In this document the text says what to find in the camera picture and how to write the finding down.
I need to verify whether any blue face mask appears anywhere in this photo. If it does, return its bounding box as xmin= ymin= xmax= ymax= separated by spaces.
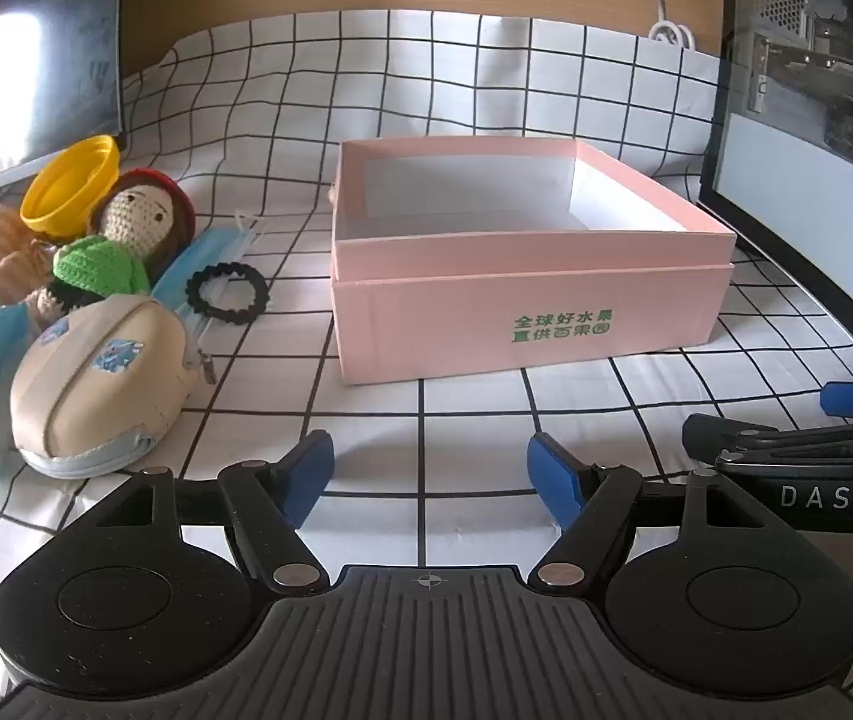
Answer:
xmin=149 ymin=216 xmax=272 ymax=332

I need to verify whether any dark computer monitor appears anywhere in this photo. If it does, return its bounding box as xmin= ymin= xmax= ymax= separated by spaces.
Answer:
xmin=0 ymin=0 xmax=126 ymax=212

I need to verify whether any black hair tie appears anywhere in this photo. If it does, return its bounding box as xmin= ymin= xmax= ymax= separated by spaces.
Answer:
xmin=185 ymin=261 xmax=275 ymax=330

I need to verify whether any yellow collapsible cup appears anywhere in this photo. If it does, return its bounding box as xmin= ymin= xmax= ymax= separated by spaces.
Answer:
xmin=20 ymin=135 xmax=122 ymax=242

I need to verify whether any black framed monitor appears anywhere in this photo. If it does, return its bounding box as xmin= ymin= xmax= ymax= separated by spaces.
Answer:
xmin=698 ymin=28 xmax=853 ymax=385

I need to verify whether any crochet doll with red hat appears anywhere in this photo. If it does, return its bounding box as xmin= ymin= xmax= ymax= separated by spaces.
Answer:
xmin=25 ymin=169 xmax=197 ymax=316

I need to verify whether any pink cardboard box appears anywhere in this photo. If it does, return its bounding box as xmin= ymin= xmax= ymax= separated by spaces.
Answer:
xmin=329 ymin=136 xmax=738 ymax=385

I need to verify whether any beige zipper pouch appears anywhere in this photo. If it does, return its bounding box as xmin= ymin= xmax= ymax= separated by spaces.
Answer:
xmin=10 ymin=292 xmax=217 ymax=480

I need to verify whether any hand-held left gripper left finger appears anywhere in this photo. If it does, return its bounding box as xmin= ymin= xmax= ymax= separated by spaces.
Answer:
xmin=91 ymin=429 xmax=337 ymax=601

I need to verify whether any white checkered cloth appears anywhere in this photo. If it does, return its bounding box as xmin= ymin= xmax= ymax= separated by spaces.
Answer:
xmin=0 ymin=10 xmax=853 ymax=720

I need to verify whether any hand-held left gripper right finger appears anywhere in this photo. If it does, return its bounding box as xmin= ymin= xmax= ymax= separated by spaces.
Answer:
xmin=526 ymin=433 xmax=773 ymax=595

